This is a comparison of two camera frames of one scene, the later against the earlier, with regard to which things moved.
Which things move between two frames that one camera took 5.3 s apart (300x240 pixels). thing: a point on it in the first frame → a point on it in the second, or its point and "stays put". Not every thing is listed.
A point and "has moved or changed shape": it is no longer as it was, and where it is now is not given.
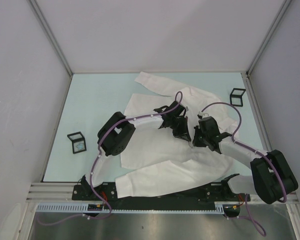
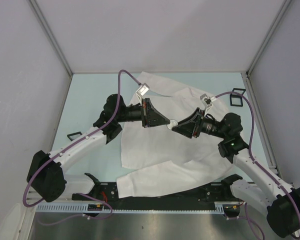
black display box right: x=236 y=97 stays put
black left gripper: x=184 y=133 → x=151 y=117
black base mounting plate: x=108 y=193 stays put
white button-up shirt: x=158 y=164 has moved or changed shape
